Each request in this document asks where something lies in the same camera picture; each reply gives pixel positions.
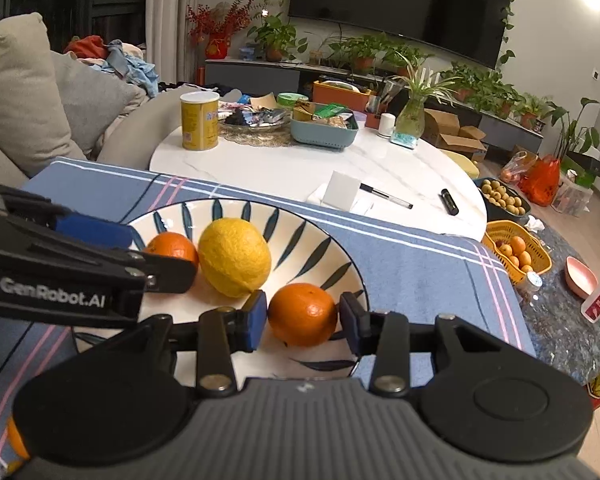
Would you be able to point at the white curtain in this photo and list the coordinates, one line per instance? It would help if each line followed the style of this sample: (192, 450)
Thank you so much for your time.
(172, 10)

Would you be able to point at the glass dish of snack packets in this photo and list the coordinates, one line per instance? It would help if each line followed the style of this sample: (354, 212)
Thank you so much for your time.
(252, 117)

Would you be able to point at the lace doily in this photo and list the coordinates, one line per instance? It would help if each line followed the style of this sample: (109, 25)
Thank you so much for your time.
(260, 139)

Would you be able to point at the crumpled white tissue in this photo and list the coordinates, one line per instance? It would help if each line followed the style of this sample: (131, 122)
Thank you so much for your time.
(534, 223)

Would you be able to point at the blue striped tablecloth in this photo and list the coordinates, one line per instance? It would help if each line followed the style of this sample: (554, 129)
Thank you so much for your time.
(410, 270)

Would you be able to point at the open cardboard box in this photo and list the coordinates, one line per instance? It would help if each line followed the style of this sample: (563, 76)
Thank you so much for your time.
(450, 132)

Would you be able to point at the orange storage box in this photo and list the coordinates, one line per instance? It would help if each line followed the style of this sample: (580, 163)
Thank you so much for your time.
(340, 99)

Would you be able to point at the black bowl of longans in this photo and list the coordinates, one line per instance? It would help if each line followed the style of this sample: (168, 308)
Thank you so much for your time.
(502, 197)

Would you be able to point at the green lidded container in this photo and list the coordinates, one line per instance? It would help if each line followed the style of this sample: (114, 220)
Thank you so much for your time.
(292, 100)

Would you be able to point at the white cup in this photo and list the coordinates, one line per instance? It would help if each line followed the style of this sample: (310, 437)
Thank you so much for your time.
(387, 127)

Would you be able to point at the clear plastic storage box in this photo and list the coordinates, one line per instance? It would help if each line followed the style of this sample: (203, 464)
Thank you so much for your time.
(572, 195)

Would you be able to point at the potted green plant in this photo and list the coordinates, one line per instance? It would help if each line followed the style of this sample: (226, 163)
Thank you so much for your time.
(462, 82)
(502, 95)
(412, 60)
(362, 52)
(275, 40)
(530, 110)

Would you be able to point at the clear jar white cap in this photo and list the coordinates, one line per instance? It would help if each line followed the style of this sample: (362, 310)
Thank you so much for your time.
(532, 286)

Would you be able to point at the spider plant in glass vase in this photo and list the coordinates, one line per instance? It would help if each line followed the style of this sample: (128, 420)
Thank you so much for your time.
(410, 117)

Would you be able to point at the red berry branches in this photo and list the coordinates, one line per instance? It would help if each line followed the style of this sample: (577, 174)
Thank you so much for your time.
(220, 15)

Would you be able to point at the black and white pen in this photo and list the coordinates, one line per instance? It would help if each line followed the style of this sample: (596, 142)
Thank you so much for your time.
(385, 196)

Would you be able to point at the yellow plastic basket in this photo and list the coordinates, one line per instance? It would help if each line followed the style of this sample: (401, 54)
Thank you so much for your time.
(535, 260)

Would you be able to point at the beige sofa cushion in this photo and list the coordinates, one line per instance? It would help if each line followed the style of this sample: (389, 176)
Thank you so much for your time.
(25, 100)

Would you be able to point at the blue plastic basket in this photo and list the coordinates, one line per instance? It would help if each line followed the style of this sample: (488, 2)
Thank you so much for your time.
(325, 141)

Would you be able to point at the tall leafy floor plant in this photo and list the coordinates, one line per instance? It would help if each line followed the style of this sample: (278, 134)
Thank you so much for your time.
(577, 132)

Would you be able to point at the orange plastic bag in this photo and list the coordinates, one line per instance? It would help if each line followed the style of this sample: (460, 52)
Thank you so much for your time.
(542, 180)

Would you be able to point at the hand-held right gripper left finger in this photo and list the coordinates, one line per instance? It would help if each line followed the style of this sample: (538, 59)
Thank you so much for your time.
(256, 322)

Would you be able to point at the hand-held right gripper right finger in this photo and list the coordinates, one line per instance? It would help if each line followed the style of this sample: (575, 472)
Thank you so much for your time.
(348, 327)

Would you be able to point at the white plate blue leaf pattern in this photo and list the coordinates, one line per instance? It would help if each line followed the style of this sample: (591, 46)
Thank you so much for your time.
(307, 255)

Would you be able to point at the pink bowl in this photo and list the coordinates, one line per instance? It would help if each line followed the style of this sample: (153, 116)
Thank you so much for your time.
(582, 277)

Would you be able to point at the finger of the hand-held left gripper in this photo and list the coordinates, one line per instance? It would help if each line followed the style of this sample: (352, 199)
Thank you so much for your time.
(95, 232)
(170, 275)

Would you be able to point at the black television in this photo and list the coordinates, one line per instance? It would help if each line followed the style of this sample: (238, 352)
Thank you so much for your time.
(405, 0)

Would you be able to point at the pile of clothes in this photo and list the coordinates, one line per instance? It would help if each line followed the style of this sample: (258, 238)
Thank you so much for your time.
(115, 57)

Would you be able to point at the yellow can white lid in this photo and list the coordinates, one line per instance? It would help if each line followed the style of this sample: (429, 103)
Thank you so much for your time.
(200, 125)

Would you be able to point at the black and green box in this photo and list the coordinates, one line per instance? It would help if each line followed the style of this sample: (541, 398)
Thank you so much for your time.
(587, 167)

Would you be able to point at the yellow lemon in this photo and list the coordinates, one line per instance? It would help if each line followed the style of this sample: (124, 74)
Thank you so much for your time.
(235, 257)

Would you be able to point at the orange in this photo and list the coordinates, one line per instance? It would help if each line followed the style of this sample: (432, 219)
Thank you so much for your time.
(302, 315)
(172, 250)
(16, 442)

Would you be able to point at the teal packet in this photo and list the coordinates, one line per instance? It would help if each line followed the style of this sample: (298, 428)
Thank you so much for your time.
(405, 140)

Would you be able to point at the grey television cabinet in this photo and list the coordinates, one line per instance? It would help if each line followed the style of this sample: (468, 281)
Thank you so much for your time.
(250, 72)

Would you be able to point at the red vase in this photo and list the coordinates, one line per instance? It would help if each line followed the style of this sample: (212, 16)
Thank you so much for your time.
(217, 47)

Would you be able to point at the grey sofa cushion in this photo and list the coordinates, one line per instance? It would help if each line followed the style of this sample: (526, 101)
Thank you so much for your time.
(95, 100)

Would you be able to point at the clear bag of red fruit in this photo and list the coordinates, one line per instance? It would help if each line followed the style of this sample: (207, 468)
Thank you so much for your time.
(515, 170)

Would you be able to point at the beige sofa armrest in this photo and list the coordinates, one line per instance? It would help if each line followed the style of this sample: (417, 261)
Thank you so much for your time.
(145, 125)

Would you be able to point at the black marker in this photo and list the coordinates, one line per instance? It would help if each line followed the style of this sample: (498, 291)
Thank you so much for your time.
(450, 201)

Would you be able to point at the white card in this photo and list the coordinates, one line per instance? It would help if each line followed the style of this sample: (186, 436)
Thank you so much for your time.
(341, 191)

